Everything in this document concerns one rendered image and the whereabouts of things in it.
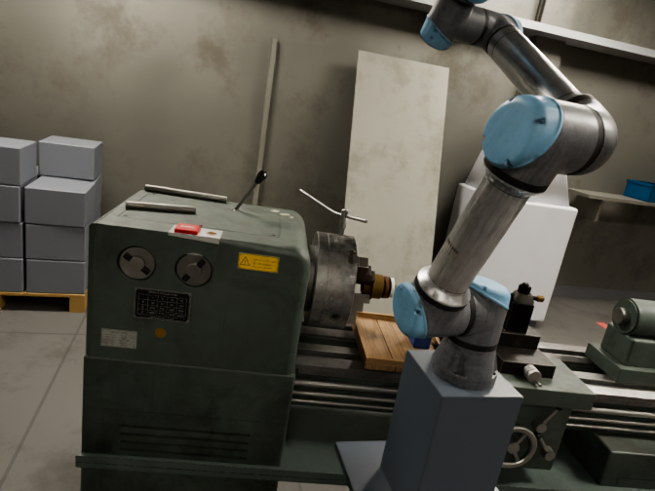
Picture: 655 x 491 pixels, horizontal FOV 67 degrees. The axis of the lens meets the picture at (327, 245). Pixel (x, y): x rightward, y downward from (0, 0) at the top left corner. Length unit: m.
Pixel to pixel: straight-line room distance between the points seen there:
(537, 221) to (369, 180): 1.44
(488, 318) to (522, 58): 0.53
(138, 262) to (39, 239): 2.30
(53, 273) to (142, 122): 1.40
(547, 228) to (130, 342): 3.69
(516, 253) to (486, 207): 3.58
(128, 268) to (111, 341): 0.22
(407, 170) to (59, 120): 2.79
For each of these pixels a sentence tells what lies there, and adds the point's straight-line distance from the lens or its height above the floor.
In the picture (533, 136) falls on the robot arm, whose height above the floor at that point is 1.65.
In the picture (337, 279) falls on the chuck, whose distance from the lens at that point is 1.51.
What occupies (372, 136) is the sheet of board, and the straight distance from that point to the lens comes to 4.22.
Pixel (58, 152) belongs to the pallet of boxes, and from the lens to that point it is 3.90.
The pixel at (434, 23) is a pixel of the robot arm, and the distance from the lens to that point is 1.14.
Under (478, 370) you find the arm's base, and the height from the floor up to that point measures 1.14.
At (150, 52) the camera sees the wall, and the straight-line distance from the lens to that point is 4.32.
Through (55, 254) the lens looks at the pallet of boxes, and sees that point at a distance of 3.69.
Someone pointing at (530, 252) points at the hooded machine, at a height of 0.70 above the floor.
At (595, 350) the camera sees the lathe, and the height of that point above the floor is 0.91.
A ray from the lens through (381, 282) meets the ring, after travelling 1.66.
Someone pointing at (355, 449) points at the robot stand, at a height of 0.75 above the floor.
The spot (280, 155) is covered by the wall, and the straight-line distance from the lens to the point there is 4.39.
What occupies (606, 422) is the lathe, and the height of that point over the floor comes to 0.74.
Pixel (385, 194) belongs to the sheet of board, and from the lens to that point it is 4.20.
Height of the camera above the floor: 1.65
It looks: 16 degrees down
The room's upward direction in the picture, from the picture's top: 10 degrees clockwise
